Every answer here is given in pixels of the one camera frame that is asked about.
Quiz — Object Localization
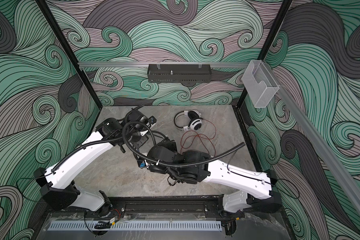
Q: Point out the white black headphones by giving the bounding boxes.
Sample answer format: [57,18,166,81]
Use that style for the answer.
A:
[174,110,203,132]

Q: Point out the black blue headphones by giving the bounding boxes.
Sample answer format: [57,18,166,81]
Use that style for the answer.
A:
[134,131,169,149]

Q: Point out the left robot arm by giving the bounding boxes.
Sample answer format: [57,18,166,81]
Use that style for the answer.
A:
[34,108,157,217]

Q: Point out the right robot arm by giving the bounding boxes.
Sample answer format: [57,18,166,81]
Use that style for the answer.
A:
[134,141,282,213]

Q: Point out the black perforated metal tray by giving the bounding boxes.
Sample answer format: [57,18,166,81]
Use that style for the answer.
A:
[147,64,212,86]

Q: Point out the right arm corrugated cable hose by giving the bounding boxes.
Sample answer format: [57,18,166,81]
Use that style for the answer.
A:
[122,121,247,168]

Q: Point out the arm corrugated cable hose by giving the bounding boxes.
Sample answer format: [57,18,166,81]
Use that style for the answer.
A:
[50,136,124,173]
[122,121,247,168]

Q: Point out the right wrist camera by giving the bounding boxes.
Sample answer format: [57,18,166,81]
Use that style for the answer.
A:
[137,160,149,169]

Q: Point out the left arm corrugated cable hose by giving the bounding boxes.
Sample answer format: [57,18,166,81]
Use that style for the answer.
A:
[50,136,124,173]

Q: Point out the black frame post right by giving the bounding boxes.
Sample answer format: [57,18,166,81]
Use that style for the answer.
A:
[237,1,292,110]

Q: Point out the black frame post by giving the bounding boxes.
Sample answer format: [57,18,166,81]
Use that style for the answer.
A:
[237,1,292,110]
[35,0,103,110]

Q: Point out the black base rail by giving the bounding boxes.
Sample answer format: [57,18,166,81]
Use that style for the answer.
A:
[47,196,286,218]

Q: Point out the clear plastic wall bin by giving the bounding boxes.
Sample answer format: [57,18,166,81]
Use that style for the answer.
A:
[242,60,280,109]

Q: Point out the aluminium rail back wall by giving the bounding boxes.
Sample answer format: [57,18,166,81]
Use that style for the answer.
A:
[77,61,250,69]

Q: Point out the aluminium rail wall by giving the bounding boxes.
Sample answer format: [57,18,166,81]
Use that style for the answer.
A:
[77,61,250,69]
[263,63,360,215]

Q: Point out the white slotted cable duct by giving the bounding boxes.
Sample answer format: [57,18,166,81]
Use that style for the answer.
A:
[47,220,223,232]

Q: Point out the aluminium rail right wall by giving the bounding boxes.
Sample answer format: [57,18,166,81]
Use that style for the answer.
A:
[263,63,360,215]

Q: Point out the black frame post left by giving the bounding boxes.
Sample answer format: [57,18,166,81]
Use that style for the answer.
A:
[35,0,103,110]

